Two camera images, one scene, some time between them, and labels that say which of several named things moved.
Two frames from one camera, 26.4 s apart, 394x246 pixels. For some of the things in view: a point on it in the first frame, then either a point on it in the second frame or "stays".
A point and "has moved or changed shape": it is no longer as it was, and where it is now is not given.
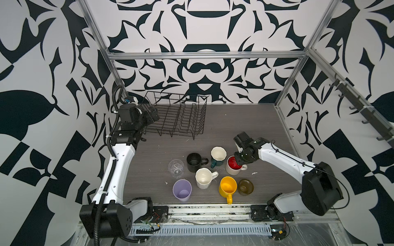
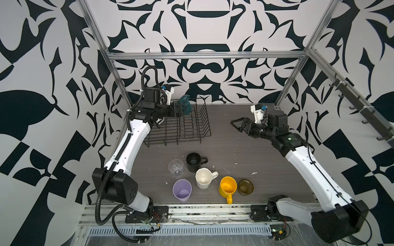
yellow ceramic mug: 228,186 stays
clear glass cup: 176,167 stays
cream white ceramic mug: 203,177 stays
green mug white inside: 218,155 -> 184,104
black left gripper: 153,115 -> 172,108
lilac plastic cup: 182,189 stays
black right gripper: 238,161 -> 246,119
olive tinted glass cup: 245,187 stays
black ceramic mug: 194,162 stays
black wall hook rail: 370,114 stays
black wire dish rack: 179,114 has moved or changed shape
